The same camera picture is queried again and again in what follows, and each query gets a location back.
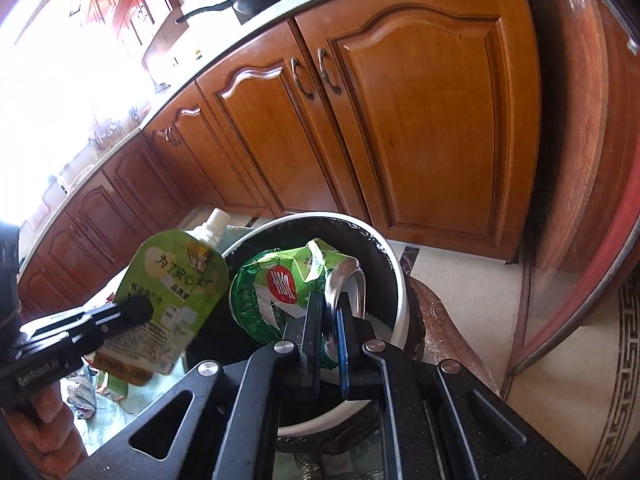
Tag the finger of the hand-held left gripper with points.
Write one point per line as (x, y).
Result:
(120, 312)

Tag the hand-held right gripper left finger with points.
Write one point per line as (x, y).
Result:
(310, 330)

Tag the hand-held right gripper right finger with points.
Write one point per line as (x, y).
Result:
(341, 350)

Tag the green snack bag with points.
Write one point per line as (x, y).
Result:
(270, 285)

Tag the green spout pouch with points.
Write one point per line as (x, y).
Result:
(175, 270)

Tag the white round bin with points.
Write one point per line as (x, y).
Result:
(395, 280)

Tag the black bin liner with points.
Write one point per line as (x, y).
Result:
(375, 265)

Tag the person's left hand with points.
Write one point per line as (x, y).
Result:
(40, 440)

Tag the crumpled printed wrapper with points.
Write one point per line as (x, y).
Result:
(82, 395)

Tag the plastic-covered stool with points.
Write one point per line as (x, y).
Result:
(450, 330)

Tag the wooden base cabinets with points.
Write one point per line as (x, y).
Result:
(425, 110)

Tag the red framed glass door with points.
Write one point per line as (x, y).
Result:
(565, 210)

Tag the wooden wall cabinets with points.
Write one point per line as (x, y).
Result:
(135, 0)

